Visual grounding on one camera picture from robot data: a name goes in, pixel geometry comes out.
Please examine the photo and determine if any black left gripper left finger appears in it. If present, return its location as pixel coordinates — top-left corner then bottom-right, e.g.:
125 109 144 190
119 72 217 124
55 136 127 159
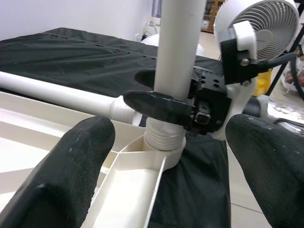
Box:
0 115 116 228

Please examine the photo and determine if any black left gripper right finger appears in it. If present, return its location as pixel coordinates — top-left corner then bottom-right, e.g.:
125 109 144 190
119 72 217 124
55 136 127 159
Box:
224 114 304 228

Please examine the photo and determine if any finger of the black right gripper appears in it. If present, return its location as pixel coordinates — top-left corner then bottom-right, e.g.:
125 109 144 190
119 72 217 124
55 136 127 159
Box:
134 68 156 86
123 90 193 128

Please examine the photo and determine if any white plastic table leg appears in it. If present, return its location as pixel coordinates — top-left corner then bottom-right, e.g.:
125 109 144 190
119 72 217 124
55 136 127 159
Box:
145 0 206 152
0 71 143 126

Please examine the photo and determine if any white plastic children table top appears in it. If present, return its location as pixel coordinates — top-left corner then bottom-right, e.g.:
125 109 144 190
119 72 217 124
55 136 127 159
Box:
0 91 187 228

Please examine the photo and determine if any yellow plastic bag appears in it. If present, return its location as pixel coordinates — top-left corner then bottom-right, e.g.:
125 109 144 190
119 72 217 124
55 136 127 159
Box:
256 70 272 96

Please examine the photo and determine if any black fabric table cover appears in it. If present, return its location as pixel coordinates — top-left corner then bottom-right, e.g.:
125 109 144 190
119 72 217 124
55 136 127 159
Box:
0 27 238 228

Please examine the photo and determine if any wooden shelf with items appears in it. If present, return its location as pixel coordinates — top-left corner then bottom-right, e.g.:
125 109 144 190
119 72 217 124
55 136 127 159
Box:
201 0 225 31

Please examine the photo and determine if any white standing fan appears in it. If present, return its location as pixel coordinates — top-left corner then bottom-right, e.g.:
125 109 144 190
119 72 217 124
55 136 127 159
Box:
213 0 300 62

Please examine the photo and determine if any silver flexible duct hose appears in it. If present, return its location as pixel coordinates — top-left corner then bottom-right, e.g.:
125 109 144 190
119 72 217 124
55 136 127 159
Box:
152 0 162 18

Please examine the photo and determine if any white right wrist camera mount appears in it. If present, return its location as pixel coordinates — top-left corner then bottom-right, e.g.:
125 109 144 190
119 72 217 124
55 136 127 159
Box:
212 20 273 141

